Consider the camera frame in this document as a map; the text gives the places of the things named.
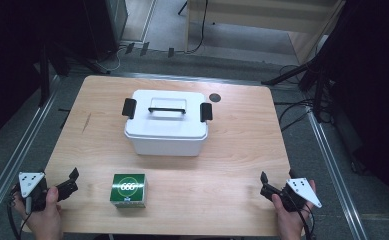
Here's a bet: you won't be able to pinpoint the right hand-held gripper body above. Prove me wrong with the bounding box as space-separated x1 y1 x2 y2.
279 168 323 213

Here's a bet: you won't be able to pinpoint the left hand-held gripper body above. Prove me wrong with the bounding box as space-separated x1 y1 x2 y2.
17 171 50 215

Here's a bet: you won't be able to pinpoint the green cardboard box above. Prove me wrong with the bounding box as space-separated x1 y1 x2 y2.
109 173 148 209

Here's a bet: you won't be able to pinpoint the white plastic storage box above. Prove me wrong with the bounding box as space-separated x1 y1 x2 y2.
124 129 210 157

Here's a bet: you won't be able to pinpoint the white lid with black handle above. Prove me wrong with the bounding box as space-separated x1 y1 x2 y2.
121 88 214 141

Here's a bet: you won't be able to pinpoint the person's right hand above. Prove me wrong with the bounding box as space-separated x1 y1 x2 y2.
271 179 317 240

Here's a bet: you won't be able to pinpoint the person's left hand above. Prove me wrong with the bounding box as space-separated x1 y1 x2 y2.
12 185 64 240

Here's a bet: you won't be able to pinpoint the black upright stand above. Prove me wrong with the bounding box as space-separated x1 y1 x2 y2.
37 42 52 108

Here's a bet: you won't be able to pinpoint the black slanted stand leg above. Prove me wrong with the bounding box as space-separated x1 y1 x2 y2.
261 59 320 87

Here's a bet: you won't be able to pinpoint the dark cabinet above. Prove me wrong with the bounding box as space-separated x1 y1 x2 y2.
81 0 130 62

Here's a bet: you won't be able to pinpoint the light wooden furniture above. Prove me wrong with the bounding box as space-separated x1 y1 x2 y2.
183 0 347 65

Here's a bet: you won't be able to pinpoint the right hand-held gripper cable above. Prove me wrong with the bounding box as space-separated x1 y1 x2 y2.
295 199 317 240

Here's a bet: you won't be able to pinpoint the hand-held gripper cable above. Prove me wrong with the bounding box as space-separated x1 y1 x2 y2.
6 184 34 240
295 199 317 240

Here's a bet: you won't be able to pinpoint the metal floor rail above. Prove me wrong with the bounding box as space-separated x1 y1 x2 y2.
305 109 370 240
0 74 62 232

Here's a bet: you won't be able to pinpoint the left hand-held gripper cable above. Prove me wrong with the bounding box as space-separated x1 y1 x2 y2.
6 184 34 240

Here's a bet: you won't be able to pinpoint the black floor cables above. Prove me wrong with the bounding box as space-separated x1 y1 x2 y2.
274 64 334 132

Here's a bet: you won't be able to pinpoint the white floor cable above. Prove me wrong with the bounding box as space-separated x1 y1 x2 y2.
94 45 127 73

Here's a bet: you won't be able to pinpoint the hanging black cable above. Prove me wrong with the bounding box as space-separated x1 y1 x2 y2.
184 0 210 55

